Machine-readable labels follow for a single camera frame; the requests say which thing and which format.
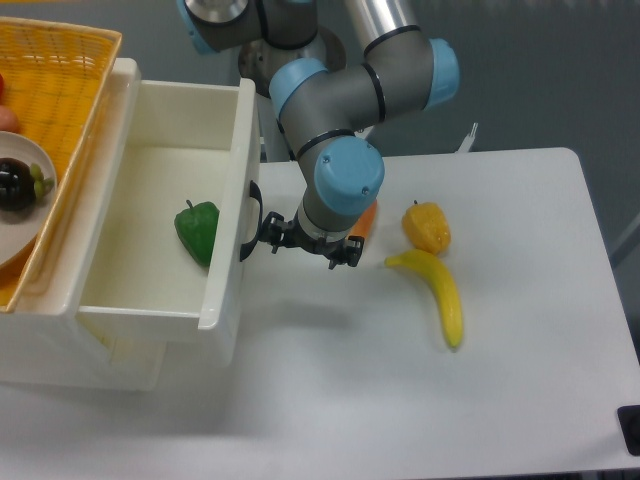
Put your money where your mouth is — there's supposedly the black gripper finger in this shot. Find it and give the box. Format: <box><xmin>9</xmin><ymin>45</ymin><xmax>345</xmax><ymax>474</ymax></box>
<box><xmin>327</xmin><ymin>235</ymin><xmax>364</xmax><ymax>270</ymax></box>
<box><xmin>259</xmin><ymin>211</ymin><xmax>298</xmax><ymax>254</ymax></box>

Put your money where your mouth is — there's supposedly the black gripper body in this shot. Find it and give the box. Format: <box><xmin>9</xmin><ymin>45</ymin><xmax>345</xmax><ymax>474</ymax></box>
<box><xmin>287</xmin><ymin>209</ymin><xmax>348</xmax><ymax>258</ymax></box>

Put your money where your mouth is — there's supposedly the white top drawer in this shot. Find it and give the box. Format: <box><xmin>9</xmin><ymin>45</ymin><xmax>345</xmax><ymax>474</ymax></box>
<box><xmin>78</xmin><ymin>80</ymin><xmax>260</xmax><ymax>366</ymax></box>

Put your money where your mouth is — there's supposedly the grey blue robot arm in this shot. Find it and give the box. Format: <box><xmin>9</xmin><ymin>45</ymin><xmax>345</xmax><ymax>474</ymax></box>
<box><xmin>177</xmin><ymin>1</ymin><xmax>460</xmax><ymax>267</ymax></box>

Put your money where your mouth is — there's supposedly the white drawer cabinet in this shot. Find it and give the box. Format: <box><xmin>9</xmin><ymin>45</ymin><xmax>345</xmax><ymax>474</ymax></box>
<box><xmin>1</xmin><ymin>58</ymin><xmax>165</xmax><ymax>391</ymax></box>

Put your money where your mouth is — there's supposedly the orange toy bread wedge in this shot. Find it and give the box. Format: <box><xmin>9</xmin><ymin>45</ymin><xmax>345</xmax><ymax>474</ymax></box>
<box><xmin>349</xmin><ymin>200</ymin><xmax>378</xmax><ymax>239</ymax></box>

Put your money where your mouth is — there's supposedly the green toy bell pepper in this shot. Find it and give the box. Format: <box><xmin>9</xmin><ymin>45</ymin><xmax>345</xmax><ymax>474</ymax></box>
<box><xmin>174</xmin><ymin>200</ymin><xmax>220</xmax><ymax>267</ymax></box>

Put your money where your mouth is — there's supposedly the yellow toy bell pepper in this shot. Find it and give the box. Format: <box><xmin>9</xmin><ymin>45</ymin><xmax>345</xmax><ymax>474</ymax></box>
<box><xmin>401</xmin><ymin>201</ymin><xmax>451</xmax><ymax>255</ymax></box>

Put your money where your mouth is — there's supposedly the yellow toy banana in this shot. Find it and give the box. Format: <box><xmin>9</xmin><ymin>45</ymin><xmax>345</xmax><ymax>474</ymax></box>
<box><xmin>384</xmin><ymin>249</ymin><xmax>464</xmax><ymax>350</ymax></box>

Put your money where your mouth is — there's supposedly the white plate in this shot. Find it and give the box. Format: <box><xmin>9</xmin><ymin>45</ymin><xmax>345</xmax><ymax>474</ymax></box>
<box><xmin>1</xmin><ymin>131</ymin><xmax>57</xmax><ymax>267</ymax></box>

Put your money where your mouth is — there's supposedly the dark purple toy mangosteen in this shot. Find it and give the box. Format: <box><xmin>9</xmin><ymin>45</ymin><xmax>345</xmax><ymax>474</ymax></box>
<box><xmin>1</xmin><ymin>157</ymin><xmax>55</xmax><ymax>212</ymax></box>

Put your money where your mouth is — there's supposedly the yellow woven basket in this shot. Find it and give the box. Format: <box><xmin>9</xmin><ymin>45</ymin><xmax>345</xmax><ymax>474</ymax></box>
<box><xmin>1</xmin><ymin>17</ymin><xmax>122</xmax><ymax>313</ymax></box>

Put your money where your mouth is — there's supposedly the red toy fruit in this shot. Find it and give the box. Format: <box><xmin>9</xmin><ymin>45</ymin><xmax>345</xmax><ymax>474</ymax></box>
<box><xmin>0</xmin><ymin>75</ymin><xmax>20</xmax><ymax>134</ymax></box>

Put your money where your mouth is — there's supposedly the black round object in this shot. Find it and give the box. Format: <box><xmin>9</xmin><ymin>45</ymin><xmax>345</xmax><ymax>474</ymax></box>
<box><xmin>617</xmin><ymin>405</ymin><xmax>640</xmax><ymax>457</ymax></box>

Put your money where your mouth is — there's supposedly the white table bracket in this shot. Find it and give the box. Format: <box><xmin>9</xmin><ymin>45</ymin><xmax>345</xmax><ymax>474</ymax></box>
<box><xmin>456</xmin><ymin>122</ymin><xmax>479</xmax><ymax>154</ymax></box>

